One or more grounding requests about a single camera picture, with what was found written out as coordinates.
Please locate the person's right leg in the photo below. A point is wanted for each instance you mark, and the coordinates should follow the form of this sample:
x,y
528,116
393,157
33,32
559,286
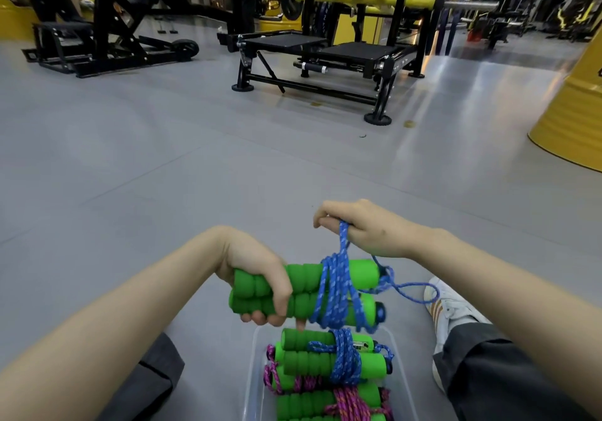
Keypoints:
x,y
498,378

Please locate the person's left forearm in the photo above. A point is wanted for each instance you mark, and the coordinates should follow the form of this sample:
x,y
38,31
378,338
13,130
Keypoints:
x,y
108,336

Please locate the person's right white sneaker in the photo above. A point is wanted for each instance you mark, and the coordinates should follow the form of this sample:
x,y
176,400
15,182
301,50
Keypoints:
x,y
454,310

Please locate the large yellow barrel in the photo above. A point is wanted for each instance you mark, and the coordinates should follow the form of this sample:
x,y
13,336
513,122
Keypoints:
x,y
569,124

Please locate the black yellow gym machine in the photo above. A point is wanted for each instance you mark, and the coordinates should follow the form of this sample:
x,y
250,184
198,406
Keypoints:
x,y
571,16

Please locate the clear plastic box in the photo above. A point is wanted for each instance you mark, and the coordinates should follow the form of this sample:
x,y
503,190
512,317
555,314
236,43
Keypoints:
x,y
404,387

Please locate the black wheeled gym machine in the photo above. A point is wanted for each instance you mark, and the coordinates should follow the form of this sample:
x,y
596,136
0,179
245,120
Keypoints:
x,y
99,53

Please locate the black squat rack platform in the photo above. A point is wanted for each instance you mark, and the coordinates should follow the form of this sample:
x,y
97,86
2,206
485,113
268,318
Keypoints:
x,y
357,53

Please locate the person's left leg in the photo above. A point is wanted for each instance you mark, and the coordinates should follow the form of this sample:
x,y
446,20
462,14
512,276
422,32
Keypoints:
x,y
150,378

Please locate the red object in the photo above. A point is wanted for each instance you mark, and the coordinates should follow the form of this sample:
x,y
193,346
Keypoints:
x,y
475,36

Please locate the person's leg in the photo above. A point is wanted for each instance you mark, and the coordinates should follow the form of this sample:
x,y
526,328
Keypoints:
x,y
498,378
150,378

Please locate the person's right hand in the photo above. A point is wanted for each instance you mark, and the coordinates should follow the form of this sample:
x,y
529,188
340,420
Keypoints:
x,y
381,232

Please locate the small black push-up bar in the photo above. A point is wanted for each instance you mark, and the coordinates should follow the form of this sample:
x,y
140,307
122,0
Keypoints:
x,y
173,27
161,27

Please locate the person's right forearm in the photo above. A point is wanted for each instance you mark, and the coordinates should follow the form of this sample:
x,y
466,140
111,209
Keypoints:
x,y
517,298

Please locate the person's left hand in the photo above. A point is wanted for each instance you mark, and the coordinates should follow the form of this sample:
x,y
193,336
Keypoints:
x,y
256,256

